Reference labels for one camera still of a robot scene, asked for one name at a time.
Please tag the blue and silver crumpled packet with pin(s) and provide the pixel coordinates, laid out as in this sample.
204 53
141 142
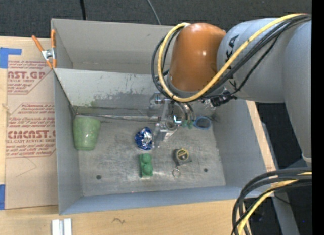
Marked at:
143 139

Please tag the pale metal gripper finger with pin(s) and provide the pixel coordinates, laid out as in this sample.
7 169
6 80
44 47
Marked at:
167 135
157 137

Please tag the black cylinder on white bracket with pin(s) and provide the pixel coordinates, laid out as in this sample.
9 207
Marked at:
222 99

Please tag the grey metal bin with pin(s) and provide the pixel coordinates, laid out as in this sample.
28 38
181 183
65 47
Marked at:
121 178

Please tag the brown cardboard board, red print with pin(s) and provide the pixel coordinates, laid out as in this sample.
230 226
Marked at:
30 168

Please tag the green toy block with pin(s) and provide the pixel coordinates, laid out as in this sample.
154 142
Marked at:
146 165

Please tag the green cup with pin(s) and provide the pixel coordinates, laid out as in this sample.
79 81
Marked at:
86 134

